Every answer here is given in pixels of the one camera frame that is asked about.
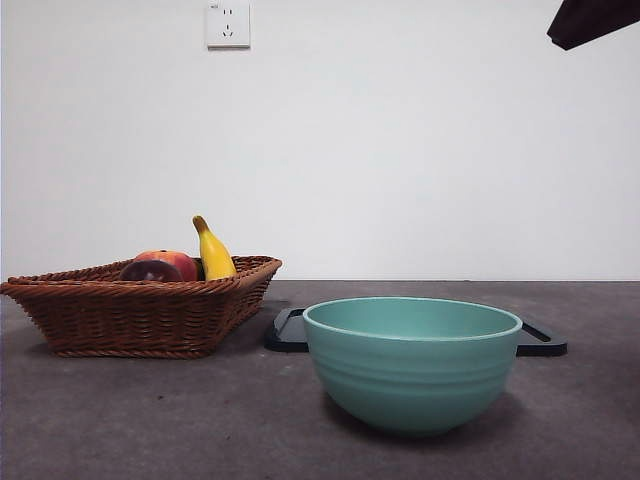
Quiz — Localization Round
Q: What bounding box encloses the teal ceramic bowl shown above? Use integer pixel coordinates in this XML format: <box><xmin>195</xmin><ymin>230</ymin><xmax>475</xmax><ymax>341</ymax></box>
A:
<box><xmin>302</xmin><ymin>296</ymin><xmax>524</xmax><ymax>439</ymax></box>

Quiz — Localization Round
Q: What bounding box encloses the dark red plum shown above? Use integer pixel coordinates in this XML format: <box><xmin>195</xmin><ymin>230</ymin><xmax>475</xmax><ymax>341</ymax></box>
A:
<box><xmin>118</xmin><ymin>259</ymin><xmax>184</xmax><ymax>284</ymax></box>

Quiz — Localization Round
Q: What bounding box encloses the dark green rectangular tray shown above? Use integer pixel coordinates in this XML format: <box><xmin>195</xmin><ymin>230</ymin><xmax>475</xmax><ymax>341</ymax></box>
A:
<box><xmin>263</xmin><ymin>307</ymin><xmax>570</xmax><ymax>357</ymax></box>

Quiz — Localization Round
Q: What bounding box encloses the yellow banana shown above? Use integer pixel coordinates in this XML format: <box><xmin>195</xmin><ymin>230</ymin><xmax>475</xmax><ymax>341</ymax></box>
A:
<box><xmin>192</xmin><ymin>215</ymin><xmax>238</xmax><ymax>281</ymax></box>

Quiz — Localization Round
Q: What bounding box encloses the red yellow apple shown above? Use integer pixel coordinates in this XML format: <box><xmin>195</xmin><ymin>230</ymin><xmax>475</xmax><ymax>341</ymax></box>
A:
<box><xmin>133</xmin><ymin>249</ymin><xmax>199</xmax><ymax>283</ymax></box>

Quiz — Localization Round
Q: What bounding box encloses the brown wicker basket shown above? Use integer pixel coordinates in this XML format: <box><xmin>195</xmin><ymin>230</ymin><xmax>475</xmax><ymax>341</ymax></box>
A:
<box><xmin>0</xmin><ymin>255</ymin><xmax>284</xmax><ymax>360</ymax></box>

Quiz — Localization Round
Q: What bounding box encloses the white wall socket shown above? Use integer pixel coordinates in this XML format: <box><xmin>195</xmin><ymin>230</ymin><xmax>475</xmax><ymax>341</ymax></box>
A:
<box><xmin>206</xmin><ymin>1</ymin><xmax>251</xmax><ymax>50</ymax></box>

